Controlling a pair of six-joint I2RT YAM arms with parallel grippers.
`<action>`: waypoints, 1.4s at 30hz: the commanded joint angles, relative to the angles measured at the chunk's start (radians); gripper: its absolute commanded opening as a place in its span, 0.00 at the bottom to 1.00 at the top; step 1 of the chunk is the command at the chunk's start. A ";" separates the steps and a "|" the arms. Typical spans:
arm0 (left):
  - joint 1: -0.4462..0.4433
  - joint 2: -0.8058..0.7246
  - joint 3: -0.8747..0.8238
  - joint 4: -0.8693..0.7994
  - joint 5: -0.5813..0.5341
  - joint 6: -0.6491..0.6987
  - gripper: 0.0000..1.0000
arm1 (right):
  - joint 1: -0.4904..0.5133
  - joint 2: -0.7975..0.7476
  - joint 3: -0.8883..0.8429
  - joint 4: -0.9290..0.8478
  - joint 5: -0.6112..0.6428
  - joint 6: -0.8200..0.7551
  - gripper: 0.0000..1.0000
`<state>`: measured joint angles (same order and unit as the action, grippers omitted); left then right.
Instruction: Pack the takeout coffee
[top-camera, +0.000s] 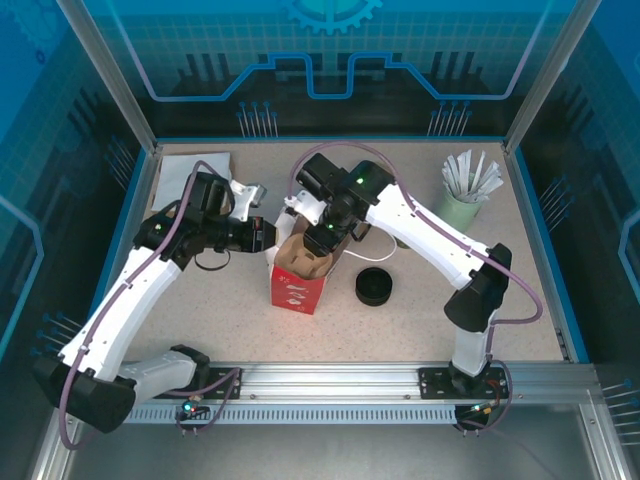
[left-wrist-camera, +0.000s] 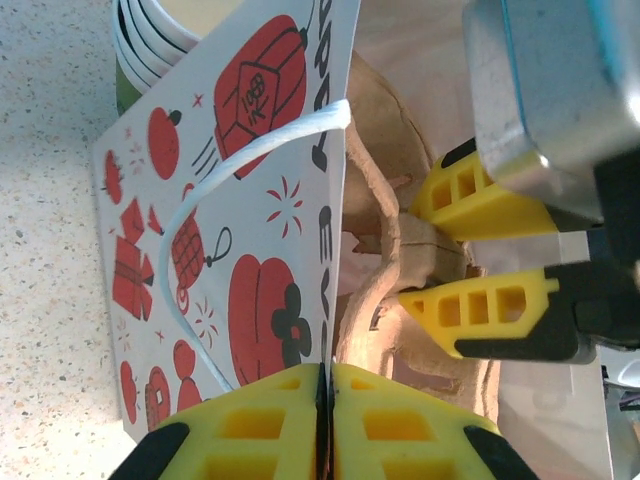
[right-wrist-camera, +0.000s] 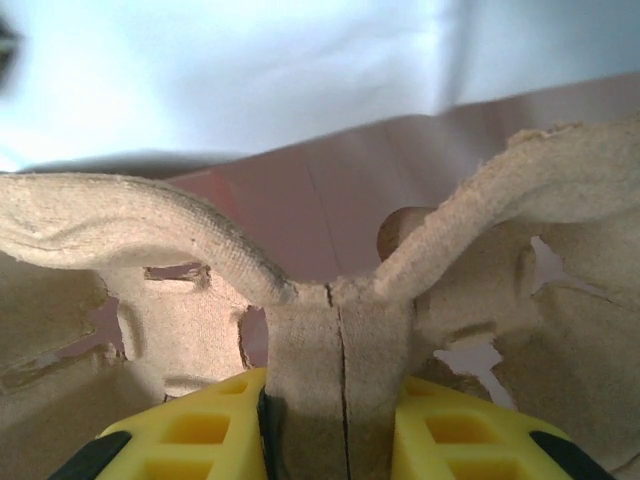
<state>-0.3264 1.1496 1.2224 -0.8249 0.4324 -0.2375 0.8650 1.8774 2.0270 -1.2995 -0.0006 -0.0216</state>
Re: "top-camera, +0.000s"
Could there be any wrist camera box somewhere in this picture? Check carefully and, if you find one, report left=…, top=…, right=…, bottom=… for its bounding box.
left=283, top=188, right=327, bottom=227
left=228, top=182, right=267, bottom=225

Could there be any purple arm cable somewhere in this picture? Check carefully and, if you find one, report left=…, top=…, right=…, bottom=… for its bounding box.
left=288, top=142, right=545, bottom=434
left=58, top=158, right=242, bottom=451

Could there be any brown pulp cup carrier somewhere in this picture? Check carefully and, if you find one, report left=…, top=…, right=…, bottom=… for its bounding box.
left=277, top=233, right=335, bottom=280

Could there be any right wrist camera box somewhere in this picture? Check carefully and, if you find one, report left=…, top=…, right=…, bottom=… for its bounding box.
left=283, top=188, right=327, bottom=227

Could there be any aluminium mounting rail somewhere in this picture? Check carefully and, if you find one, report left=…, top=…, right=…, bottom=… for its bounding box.
left=122, top=362, right=599, bottom=401

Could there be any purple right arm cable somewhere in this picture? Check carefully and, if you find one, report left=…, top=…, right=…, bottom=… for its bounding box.
left=288, top=142, right=545, bottom=434

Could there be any brown cardboard napkin box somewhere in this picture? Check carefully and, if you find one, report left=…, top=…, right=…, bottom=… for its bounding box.
left=151, top=152, right=237, bottom=216

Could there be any aluminium frame post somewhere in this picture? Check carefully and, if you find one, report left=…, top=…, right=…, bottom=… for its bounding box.
left=502, top=0, right=604, bottom=154
left=55, top=0, right=164, bottom=154

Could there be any perforated metal cable strip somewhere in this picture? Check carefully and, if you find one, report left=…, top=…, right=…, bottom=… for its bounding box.
left=124, top=405, right=459, bottom=425

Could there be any white napkin stack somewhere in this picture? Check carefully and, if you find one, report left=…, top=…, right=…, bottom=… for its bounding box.
left=154, top=153, right=232, bottom=211

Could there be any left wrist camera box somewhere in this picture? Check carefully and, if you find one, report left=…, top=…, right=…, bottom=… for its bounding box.
left=228, top=182, right=267, bottom=225

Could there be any red white paper bag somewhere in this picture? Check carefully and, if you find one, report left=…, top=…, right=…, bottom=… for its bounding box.
left=263, top=192, right=397, bottom=317

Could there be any steel sheet shelf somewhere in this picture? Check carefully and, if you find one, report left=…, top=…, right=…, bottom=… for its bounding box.
left=29, top=389, right=640, bottom=480

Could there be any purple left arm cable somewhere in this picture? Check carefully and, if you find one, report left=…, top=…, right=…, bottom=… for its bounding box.
left=58, top=158, right=242, bottom=451

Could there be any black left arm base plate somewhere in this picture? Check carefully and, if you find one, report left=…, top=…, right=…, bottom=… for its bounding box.
left=164, top=367, right=244, bottom=400

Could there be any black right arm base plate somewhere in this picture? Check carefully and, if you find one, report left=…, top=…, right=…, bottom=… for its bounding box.
left=417, top=367, right=510, bottom=400

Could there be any black lids stack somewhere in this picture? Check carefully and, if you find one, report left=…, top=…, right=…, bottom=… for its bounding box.
left=354, top=267, right=394, bottom=297

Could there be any mint green holder cup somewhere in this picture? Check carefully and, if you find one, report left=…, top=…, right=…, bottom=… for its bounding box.
left=439, top=187, right=484, bottom=232

